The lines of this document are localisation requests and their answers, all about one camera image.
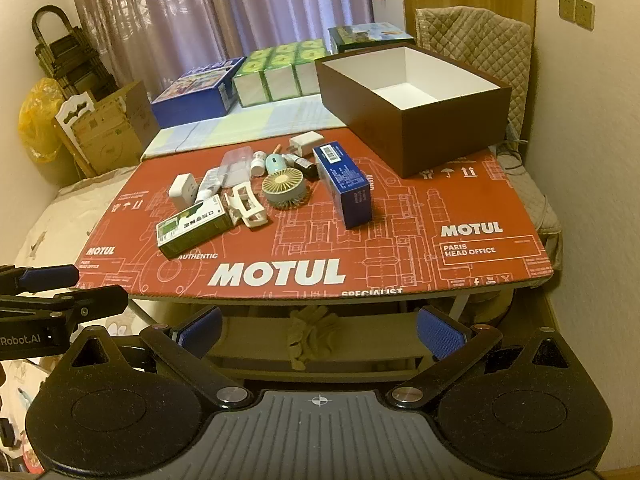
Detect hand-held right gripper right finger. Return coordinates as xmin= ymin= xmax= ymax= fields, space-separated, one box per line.
xmin=390 ymin=305 xmax=573 ymax=409

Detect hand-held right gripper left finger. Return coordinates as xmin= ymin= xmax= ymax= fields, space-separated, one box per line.
xmin=57 ymin=306 xmax=253 ymax=409

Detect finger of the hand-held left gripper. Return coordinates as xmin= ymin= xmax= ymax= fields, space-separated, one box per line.
xmin=0 ymin=264 xmax=81 ymax=296
xmin=0 ymin=284 xmax=130 ymax=318

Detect green and white small box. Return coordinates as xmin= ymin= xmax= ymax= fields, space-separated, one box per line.
xmin=156 ymin=199 xmax=233 ymax=259

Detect white plug socket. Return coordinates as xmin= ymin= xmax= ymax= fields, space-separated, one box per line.
xmin=168 ymin=172 xmax=202 ymax=211

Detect mint green handheld fan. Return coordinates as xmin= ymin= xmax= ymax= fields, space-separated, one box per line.
xmin=262 ymin=169 xmax=307 ymax=209

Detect clear plastic case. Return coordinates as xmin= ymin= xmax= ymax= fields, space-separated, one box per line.
xmin=220 ymin=146 xmax=254 ymax=188

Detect brown cardboard box white inside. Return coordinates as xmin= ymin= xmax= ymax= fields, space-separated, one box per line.
xmin=314 ymin=44 xmax=513 ymax=179

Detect white printed blanket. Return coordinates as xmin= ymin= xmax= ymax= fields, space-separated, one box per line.
xmin=0 ymin=165 xmax=143 ymax=273

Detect red printed table mat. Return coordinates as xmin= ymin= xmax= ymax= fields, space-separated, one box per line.
xmin=79 ymin=127 xmax=553 ymax=303

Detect olive work gloves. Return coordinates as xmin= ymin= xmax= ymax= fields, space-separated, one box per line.
xmin=287 ymin=307 xmax=343 ymax=371

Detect white hair claw clip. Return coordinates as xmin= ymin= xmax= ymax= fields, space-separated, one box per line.
xmin=223 ymin=183 xmax=268 ymax=228

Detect white tube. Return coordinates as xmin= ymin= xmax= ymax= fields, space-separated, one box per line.
xmin=195 ymin=167 xmax=223 ymax=206

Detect yellow plastic bag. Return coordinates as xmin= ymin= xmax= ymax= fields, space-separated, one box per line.
xmin=19 ymin=79 xmax=76 ymax=163

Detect brown cardboard carton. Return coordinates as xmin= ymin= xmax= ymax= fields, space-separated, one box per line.
xmin=55 ymin=80 xmax=161 ymax=178

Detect white cut-out cardboard piece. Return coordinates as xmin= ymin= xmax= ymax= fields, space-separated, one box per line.
xmin=54 ymin=91 xmax=98 ymax=126

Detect small dark blue box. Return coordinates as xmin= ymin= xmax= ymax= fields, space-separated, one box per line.
xmin=312 ymin=142 xmax=373 ymax=229

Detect small black bottle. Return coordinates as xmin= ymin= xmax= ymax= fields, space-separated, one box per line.
xmin=287 ymin=152 xmax=321 ymax=181

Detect pastel striped mat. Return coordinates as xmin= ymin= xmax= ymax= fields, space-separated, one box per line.
xmin=141 ymin=92 xmax=351 ymax=161

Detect white charger block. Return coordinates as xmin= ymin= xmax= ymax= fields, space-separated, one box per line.
xmin=290 ymin=131 xmax=323 ymax=158

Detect black folding cart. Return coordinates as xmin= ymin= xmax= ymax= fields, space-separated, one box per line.
xmin=31 ymin=5 xmax=118 ymax=106

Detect large blue printed box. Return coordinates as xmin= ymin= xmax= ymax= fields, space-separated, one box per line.
xmin=151 ymin=57 xmax=240 ymax=128

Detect green tissue multipack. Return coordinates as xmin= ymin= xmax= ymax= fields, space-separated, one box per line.
xmin=234 ymin=39 xmax=331 ymax=107

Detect beige quilted cover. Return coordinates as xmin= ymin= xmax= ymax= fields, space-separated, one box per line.
xmin=415 ymin=7 xmax=561 ymax=241

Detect green box with cow print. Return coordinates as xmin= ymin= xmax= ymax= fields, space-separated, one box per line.
xmin=328 ymin=22 xmax=416 ymax=54

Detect pale purple curtain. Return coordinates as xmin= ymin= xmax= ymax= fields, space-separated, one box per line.
xmin=65 ymin=0 xmax=401 ymax=96

